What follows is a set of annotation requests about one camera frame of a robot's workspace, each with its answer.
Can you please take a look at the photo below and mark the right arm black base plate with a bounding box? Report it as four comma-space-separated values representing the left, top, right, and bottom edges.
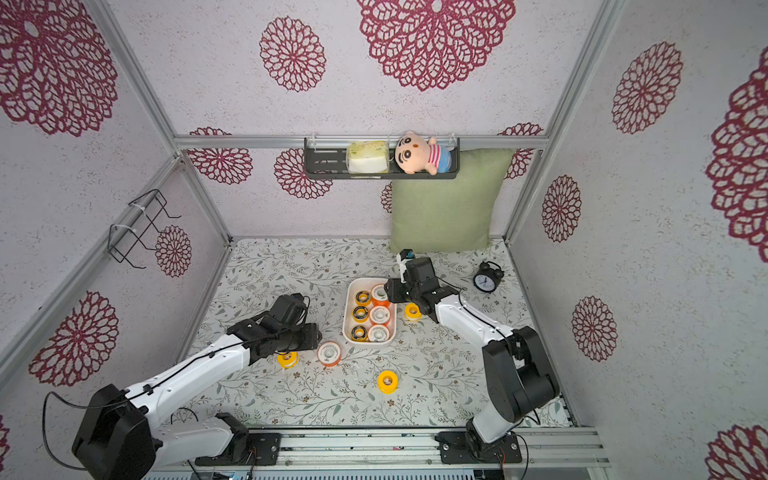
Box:
435, 431, 523, 465

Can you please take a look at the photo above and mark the black wire wall rack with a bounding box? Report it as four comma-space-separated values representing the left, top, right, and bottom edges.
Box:
106, 188, 180, 270

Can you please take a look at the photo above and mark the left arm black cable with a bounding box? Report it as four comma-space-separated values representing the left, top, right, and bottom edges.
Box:
41, 391, 130, 472

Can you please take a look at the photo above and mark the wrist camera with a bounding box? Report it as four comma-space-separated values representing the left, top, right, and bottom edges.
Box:
397, 249, 439, 290
269, 293, 309, 328

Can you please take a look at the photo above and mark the orange white sealing tape roll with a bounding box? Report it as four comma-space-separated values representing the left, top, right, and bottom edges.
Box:
317, 341, 342, 368
367, 325, 391, 343
369, 306, 392, 326
370, 284, 390, 308

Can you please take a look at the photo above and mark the cartoon boy plush doll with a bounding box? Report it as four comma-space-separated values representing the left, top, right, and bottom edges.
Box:
394, 131, 453, 176

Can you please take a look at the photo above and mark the green linen pillow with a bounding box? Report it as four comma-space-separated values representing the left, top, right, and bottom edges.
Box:
390, 149, 517, 254

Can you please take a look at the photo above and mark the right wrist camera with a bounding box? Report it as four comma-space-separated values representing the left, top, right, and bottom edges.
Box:
397, 249, 439, 290

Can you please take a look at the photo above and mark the yellow black tape roll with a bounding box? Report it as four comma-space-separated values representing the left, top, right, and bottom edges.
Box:
352, 305, 369, 323
354, 290, 372, 307
350, 325, 368, 342

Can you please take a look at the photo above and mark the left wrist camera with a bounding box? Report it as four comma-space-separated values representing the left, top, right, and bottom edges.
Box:
269, 293, 309, 328

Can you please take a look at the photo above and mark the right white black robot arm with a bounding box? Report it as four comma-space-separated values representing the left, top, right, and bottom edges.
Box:
385, 278, 561, 445

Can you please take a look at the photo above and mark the green white tissue pack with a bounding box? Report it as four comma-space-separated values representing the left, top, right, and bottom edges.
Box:
346, 141, 389, 174

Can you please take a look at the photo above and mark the white plastic storage box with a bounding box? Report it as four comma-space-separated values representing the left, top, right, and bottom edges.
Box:
342, 278, 397, 346

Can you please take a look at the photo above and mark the black twin-bell alarm clock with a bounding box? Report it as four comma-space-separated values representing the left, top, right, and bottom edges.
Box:
473, 260, 505, 294

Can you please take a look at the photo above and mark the black wall shelf basket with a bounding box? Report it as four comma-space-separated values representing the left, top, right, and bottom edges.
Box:
304, 135, 461, 180

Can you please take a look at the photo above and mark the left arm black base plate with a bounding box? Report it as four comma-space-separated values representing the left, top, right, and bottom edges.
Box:
194, 431, 282, 467

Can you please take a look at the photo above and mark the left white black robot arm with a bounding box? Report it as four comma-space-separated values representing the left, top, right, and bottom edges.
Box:
72, 317, 321, 479

